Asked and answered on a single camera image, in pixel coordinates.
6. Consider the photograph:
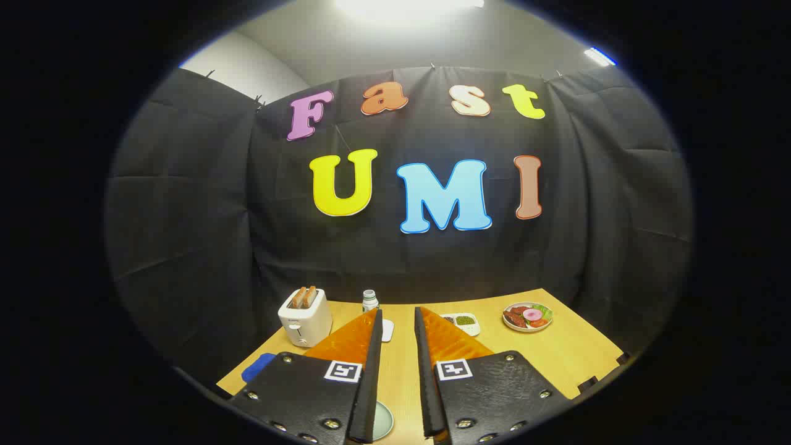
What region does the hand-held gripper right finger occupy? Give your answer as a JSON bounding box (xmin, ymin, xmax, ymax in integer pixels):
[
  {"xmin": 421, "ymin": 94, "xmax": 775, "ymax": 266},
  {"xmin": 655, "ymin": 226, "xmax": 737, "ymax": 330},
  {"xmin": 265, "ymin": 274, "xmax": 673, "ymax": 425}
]
[{"xmin": 414, "ymin": 307, "xmax": 572, "ymax": 445}]

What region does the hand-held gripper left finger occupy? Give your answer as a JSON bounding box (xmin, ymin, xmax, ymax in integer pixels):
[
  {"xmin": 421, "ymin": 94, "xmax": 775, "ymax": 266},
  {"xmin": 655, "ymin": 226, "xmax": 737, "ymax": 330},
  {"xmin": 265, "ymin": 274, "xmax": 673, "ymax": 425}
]
[{"xmin": 227, "ymin": 309, "xmax": 384, "ymax": 445}]

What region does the bright ceiling light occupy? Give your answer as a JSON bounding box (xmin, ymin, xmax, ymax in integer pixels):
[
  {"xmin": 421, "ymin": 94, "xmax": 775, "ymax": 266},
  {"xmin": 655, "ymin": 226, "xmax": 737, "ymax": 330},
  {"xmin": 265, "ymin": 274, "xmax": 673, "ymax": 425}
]
[{"xmin": 334, "ymin": 0, "xmax": 486, "ymax": 27}]

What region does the white divided snack dish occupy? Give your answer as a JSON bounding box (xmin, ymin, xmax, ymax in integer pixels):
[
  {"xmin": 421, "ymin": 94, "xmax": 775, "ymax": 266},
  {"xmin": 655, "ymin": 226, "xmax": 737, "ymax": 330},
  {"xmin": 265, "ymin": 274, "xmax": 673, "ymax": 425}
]
[{"xmin": 440, "ymin": 313, "xmax": 481, "ymax": 337}]

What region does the blue cloth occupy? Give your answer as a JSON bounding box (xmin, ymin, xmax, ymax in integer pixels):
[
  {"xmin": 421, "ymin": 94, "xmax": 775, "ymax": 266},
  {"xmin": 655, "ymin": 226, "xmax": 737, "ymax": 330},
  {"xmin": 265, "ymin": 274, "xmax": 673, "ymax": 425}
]
[{"xmin": 241, "ymin": 353, "xmax": 277, "ymax": 383}]

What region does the white plate of food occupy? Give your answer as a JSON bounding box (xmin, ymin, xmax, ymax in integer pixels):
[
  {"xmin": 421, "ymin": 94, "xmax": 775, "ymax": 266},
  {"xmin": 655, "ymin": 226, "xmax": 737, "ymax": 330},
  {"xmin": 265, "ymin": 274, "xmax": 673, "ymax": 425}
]
[{"xmin": 502, "ymin": 302, "xmax": 554, "ymax": 333}]

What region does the pale green plate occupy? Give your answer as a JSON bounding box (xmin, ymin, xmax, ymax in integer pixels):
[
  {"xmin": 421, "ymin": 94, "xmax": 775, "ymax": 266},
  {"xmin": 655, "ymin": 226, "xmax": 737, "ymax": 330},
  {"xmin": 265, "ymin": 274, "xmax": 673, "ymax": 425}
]
[{"xmin": 373, "ymin": 400, "xmax": 394, "ymax": 442}]

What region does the white toaster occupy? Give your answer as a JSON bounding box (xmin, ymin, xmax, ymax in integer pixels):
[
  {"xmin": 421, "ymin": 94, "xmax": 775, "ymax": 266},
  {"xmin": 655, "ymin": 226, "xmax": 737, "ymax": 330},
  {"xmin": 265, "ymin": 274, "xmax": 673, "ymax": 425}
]
[{"xmin": 277, "ymin": 288, "xmax": 333, "ymax": 348}]

